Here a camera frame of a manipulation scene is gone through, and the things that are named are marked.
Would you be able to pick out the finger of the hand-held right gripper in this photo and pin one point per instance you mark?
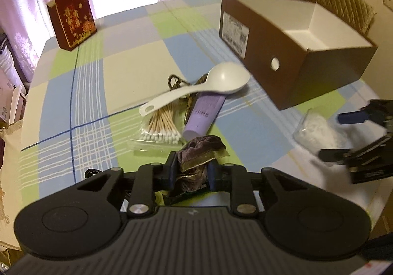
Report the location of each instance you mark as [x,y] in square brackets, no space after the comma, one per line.
[350,117]
[333,155]

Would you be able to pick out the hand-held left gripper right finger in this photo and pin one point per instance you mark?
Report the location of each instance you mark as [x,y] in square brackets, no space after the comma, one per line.
[212,177]

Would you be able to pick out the desktop with checked tablecloth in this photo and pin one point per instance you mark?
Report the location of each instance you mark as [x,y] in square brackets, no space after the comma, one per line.
[122,57]

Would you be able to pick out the brown cardboard box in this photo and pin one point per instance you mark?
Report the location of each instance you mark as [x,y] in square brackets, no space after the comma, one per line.
[270,57]

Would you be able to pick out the red printed gift box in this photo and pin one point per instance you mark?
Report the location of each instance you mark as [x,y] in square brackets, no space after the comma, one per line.
[73,17]

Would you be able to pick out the bag of cotton swabs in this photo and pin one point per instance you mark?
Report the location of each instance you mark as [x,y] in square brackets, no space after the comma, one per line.
[161,127]

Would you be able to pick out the clear bag of white items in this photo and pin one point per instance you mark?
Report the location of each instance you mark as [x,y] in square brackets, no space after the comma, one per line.
[316,130]

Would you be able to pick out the chair with quilted cover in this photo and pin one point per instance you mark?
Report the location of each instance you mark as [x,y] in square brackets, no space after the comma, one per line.
[337,1]

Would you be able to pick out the white furniture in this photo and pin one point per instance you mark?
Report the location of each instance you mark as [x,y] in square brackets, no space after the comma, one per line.
[9,84]

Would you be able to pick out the purple tube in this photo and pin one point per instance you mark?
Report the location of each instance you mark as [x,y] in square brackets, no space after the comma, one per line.
[201,115]

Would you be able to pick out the brown velvet scrunchie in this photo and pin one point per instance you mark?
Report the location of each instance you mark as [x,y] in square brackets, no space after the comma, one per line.
[196,152]

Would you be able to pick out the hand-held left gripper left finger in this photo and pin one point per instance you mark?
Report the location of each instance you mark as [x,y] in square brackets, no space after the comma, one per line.
[172,172]

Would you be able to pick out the white plastic spoon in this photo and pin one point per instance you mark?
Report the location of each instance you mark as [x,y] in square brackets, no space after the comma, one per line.
[224,77]

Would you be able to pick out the beige wall socket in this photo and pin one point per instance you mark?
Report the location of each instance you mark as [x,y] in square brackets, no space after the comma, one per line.
[388,0]

